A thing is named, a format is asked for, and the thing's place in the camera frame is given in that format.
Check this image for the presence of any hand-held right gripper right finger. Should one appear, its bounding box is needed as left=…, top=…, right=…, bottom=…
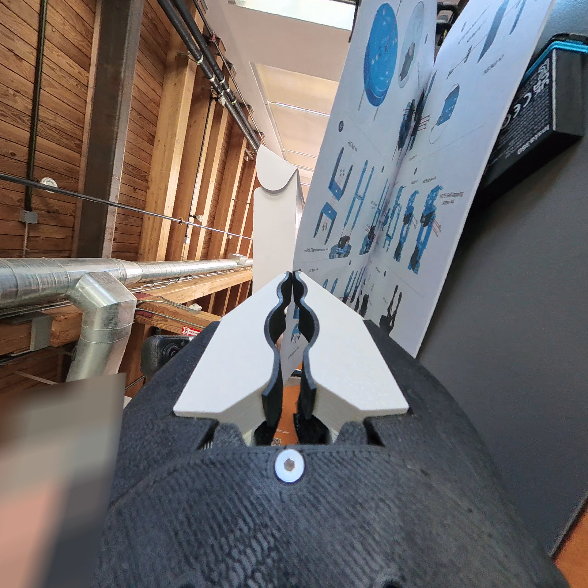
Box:
left=293, top=270, right=410, bottom=444

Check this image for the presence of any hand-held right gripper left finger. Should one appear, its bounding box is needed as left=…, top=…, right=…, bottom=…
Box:
left=173, top=271, right=295, bottom=446

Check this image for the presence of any assembly instruction manual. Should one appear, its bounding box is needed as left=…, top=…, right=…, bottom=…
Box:
left=279, top=0, right=557, bottom=382

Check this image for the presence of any dark grey desk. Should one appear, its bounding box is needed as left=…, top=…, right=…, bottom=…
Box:
left=416, top=0, right=588, bottom=588

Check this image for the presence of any ceiling pipe bundle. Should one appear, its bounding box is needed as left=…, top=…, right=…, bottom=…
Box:
left=156, top=0, right=265, bottom=152

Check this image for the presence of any black battery blue edge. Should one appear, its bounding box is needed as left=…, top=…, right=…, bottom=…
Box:
left=475, top=39, right=588, bottom=203

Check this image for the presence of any silver air duct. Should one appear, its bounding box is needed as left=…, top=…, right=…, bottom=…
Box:
left=0, top=255, right=253, bottom=382

